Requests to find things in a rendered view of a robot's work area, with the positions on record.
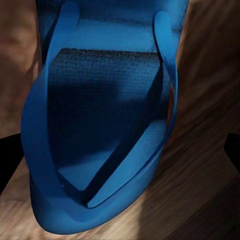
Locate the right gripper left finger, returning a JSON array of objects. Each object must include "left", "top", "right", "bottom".
[{"left": 0, "top": 133, "right": 25, "bottom": 195}]

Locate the sandal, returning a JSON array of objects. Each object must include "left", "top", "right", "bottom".
[{"left": 20, "top": 0, "right": 190, "bottom": 235}]

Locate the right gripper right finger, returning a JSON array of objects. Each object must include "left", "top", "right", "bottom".
[{"left": 224, "top": 133, "right": 240, "bottom": 173}]

